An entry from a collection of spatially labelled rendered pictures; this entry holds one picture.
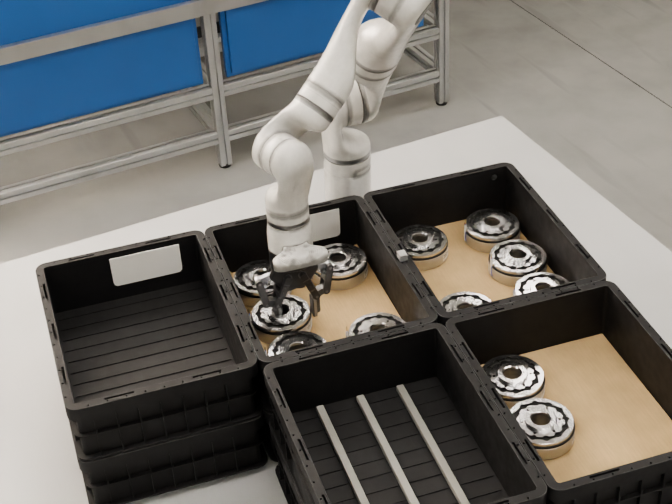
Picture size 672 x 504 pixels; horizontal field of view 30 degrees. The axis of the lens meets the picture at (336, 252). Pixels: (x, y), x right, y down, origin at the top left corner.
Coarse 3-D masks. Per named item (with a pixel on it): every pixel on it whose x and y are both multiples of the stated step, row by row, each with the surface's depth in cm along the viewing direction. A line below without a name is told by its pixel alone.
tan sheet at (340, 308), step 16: (368, 272) 228; (304, 288) 225; (352, 288) 224; (368, 288) 224; (320, 304) 221; (336, 304) 221; (352, 304) 220; (368, 304) 220; (384, 304) 220; (320, 320) 217; (336, 320) 217; (352, 320) 217; (336, 336) 214
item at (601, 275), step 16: (448, 176) 234; (464, 176) 235; (368, 192) 231; (384, 192) 231; (528, 192) 229; (544, 208) 224; (384, 224) 222; (560, 224) 220; (576, 240) 216; (416, 272) 210; (560, 288) 205; (432, 304) 203; (480, 304) 203; (496, 304) 202
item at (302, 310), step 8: (288, 296) 218; (296, 296) 218; (256, 304) 217; (296, 304) 216; (304, 304) 216; (256, 312) 215; (264, 312) 215; (296, 312) 214; (304, 312) 215; (256, 320) 213; (264, 320) 214; (272, 320) 213; (288, 320) 213; (296, 320) 213; (304, 320) 212; (264, 328) 211; (272, 328) 211; (280, 328) 211; (288, 328) 211; (296, 328) 211
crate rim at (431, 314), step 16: (320, 208) 228; (368, 208) 227; (224, 224) 225; (240, 224) 225; (208, 240) 221; (384, 240) 219; (224, 272) 213; (400, 272) 211; (416, 288) 207; (240, 304) 206; (416, 320) 200; (432, 320) 200; (256, 336) 199; (352, 336) 198; (368, 336) 198; (256, 352) 196; (288, 352) 195; (304, 352) 195
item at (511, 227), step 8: (488, 208) 237; (472, 216) 235; (480, 216) 235; (504, 216) 235; (512, 216) 235; (472, 224) 234; (512, 224) 233; (472, 232) 231; (480, 232) 231; (488, 232) 231; (496, 232) 231; (504, 232) 231; (512, 232) 230; (488, 240) 229; (496, 240) 229
